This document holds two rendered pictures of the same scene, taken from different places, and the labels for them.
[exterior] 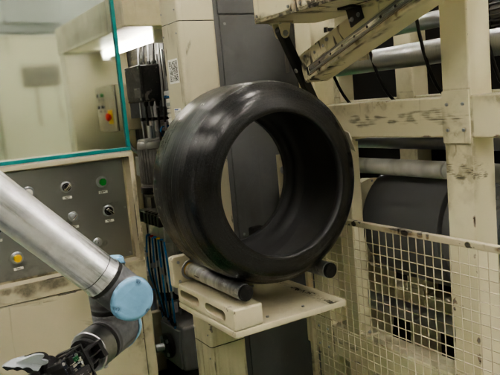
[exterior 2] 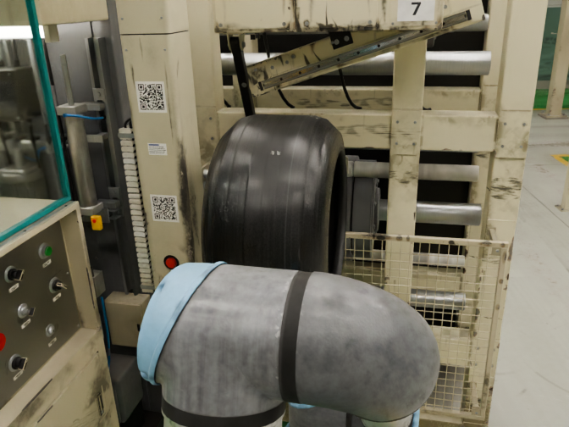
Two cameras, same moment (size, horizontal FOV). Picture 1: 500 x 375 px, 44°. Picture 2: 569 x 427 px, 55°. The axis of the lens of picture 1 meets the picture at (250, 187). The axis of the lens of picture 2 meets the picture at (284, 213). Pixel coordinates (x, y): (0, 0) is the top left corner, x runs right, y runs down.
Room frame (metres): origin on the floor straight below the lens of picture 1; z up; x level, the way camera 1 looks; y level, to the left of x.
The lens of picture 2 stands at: (0.85, 0.95, 1.73)
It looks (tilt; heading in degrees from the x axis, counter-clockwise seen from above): 22 degrees down; 313
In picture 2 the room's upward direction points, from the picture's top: 2 degrees counter-clockwise
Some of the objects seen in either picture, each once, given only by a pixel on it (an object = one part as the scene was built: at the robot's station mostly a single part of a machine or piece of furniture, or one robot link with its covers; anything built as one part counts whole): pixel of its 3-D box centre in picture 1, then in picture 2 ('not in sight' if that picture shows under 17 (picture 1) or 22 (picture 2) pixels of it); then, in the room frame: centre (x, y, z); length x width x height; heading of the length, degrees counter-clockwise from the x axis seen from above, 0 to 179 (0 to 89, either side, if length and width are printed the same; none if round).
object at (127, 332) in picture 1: (113, 331); not in sight; (1.37, 0.34, 0.91); 0.12 x 0.09 x 0.10; 161
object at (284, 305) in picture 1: (259, 302); not in sight; (1.81, 0.00, 0.80); 0.37 x 0.36 x 0.02; 120
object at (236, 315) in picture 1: (217, 301); not in sight; (1.74, 0.12, 0.83); 0.36 x 0.09 x 0.06; 30
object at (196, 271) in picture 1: (216, 280); not in sight; (1.74, 0.12, 0.90); 0.35 x 0.05 x 0.05; 30
